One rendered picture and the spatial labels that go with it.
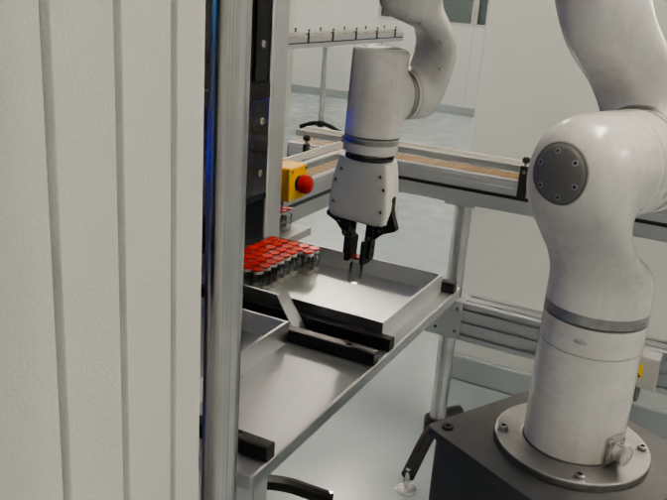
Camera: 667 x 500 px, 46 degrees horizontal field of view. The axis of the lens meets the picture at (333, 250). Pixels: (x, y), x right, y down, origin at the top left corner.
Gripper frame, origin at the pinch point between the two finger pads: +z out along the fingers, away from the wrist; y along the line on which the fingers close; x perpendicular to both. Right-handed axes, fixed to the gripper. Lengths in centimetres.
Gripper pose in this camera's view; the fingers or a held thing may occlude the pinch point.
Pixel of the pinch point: (358, 248)
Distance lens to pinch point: 125.6
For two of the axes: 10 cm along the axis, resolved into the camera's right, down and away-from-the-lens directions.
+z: -1.0, 9.4, 3.4
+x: 4.9, -2.5, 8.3
